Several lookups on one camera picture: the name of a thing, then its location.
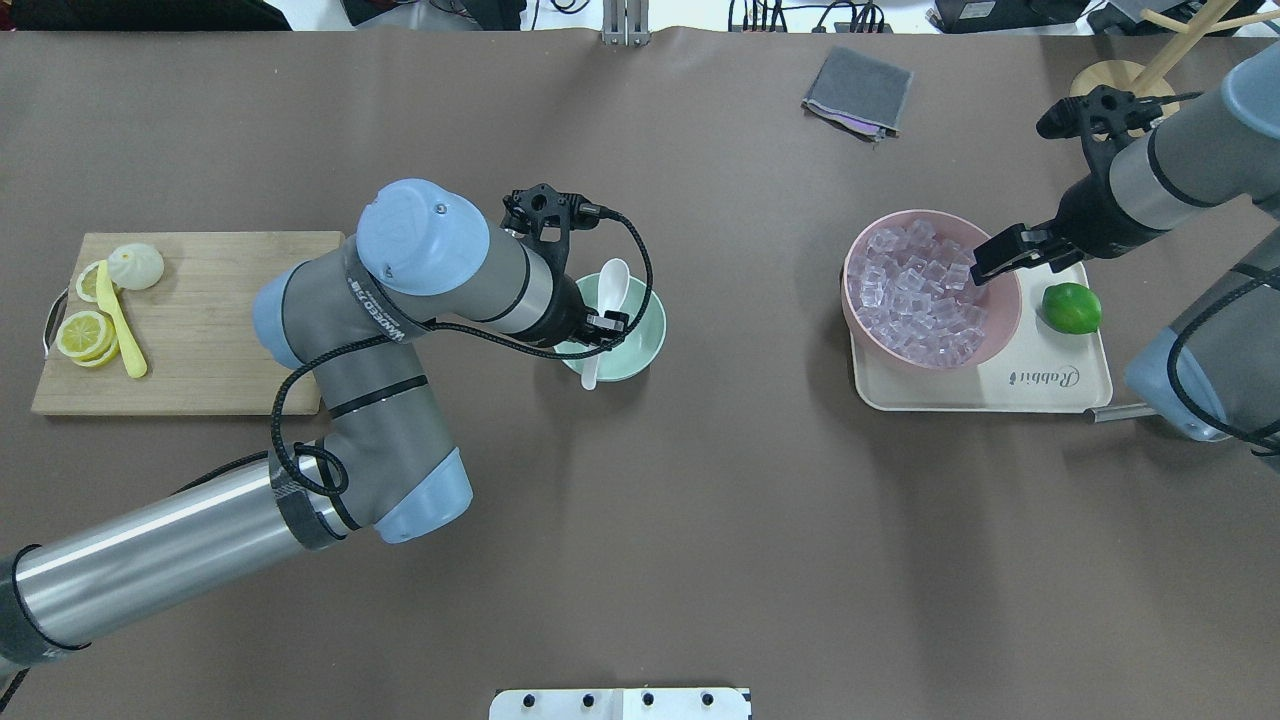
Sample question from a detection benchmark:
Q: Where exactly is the wooden cup stand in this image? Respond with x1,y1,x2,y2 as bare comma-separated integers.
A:
1069,1,1279,97

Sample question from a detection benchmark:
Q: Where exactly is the grey folded cloth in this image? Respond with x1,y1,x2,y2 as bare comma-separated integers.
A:
801,47,915,142

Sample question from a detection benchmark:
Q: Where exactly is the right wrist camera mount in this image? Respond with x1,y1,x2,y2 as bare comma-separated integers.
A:
1036,85,1201,177

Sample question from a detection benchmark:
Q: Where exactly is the white steamed bun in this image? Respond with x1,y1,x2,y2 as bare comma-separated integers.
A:
108,242,165,291

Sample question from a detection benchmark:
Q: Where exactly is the wooden cutting board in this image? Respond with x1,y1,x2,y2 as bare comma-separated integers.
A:
31,231,344,416

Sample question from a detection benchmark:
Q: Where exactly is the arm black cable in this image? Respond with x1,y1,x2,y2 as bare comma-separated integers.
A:
180,205,654,501
1169,260,1280,451

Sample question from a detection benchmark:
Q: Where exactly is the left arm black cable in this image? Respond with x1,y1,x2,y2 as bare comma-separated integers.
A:
180,205,654,501

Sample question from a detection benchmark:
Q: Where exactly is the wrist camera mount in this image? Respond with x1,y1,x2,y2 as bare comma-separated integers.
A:
1036,85,1201,177
499,183,609,277

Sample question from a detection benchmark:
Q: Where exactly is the lemon slice under knife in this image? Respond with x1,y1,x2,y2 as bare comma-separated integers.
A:
73,260,108,306

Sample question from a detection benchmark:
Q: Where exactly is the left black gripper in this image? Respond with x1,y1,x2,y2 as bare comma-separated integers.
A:
530,275,630,351

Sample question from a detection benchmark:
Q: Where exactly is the yellow plastic knife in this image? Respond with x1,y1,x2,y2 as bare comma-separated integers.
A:
95,260,148,379

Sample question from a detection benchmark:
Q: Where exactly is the white ceramic spoon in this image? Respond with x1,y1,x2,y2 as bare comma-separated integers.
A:
581,258,630,391

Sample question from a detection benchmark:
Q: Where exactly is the pile of clear ice cubes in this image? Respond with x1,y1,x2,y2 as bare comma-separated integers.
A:
844,219,988,369

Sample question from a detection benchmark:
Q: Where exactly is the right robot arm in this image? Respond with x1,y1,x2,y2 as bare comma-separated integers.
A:
972,47,1279,468

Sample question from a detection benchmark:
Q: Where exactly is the mint green bowl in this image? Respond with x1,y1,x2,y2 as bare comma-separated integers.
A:
554,273,667,384

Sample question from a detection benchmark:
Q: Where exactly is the top lemon slice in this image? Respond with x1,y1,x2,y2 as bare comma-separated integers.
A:
55,310,116,361

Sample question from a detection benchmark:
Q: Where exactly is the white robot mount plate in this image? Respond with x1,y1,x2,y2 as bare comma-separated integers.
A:
488,685,754,719

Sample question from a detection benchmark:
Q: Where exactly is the cream plastic tray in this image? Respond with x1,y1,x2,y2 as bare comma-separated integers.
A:
850,264,1114,414

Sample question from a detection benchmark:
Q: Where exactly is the bottom lemon slice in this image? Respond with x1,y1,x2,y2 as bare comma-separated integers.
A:
72,337,120,368

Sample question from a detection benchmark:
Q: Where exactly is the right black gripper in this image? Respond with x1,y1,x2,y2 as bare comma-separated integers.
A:
970,178,1140,287

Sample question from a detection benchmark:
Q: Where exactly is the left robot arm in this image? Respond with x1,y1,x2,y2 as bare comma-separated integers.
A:
3,178,637,675

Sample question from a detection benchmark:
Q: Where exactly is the metal board handle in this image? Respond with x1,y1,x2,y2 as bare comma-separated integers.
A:
42,288,69,360

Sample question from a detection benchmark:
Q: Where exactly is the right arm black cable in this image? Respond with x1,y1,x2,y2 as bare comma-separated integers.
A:
1169,260,1280,451

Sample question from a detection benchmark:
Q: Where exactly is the pink bowl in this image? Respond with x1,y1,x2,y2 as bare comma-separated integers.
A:
840,210,1021,372

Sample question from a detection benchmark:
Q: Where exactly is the green lime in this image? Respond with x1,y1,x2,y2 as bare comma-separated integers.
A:
1039,282,1103,334

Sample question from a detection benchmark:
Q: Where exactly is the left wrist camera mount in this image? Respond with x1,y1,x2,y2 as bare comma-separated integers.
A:
499,183,609,277

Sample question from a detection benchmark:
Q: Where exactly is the metal ice scoop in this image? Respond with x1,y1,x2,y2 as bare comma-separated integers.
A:
1083,400,1233,443

